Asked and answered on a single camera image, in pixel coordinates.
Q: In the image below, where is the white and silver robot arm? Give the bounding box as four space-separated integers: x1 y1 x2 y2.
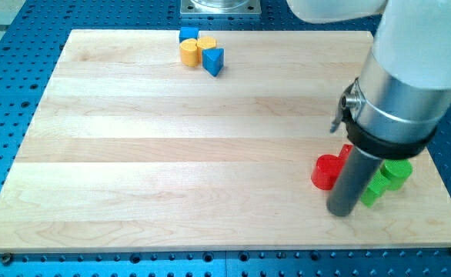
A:
288 0 451 159

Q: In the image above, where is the blue triangle block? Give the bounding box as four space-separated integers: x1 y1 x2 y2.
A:
202 48 225 77

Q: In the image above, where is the yellow cylinder block front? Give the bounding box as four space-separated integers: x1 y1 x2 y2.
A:
179 38 199 67

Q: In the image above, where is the light wooden board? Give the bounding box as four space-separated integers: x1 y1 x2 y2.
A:
0 29 451 253

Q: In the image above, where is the yellow block rear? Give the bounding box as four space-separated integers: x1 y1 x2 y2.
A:
196 36 217 63

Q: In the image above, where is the red cylinder block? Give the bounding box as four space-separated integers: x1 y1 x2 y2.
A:
311 154 344 191

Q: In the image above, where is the blue cube block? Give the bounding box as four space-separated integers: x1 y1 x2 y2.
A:
179 26 199 42

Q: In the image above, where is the red star block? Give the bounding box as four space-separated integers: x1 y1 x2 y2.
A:
338 144 353 162

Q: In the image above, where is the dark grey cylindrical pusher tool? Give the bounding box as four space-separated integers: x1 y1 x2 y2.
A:
326 147 383 217

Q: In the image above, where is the green star block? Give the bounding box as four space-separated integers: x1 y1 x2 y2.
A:
360 171 391 208

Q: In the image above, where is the green cylinder block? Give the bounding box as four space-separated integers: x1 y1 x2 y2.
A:
380 159 413 191

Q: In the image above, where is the blue perforated metal table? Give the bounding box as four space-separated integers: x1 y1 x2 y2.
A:
0 0 451 276

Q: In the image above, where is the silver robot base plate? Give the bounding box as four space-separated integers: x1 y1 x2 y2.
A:
180 0 261 16

